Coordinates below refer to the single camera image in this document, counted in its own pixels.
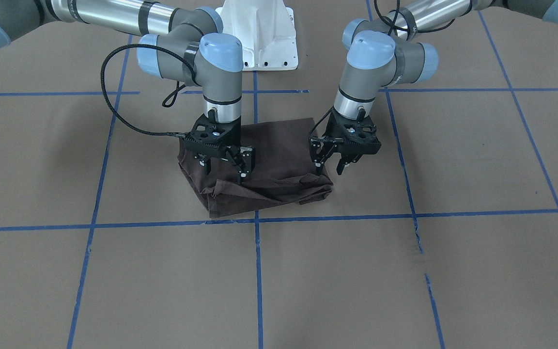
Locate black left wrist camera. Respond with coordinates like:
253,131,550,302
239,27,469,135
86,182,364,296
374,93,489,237
308,133,344,157

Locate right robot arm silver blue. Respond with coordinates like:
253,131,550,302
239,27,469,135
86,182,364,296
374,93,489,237
0,0,255,180

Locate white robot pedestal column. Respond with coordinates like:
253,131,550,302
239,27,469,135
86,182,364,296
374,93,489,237
216,0,299,71

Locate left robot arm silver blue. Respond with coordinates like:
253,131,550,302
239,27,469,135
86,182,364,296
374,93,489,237
309,0,558,175

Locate brown paper table cover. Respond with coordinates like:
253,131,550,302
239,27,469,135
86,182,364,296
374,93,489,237
0,7,558,349

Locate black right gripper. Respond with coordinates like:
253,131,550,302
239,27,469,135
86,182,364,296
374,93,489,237
184,114,255,184

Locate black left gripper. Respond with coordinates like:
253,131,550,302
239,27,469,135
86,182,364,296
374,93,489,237
311,109,381,176

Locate brown t-shirt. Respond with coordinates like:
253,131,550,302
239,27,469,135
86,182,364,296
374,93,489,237
178,118,334,219

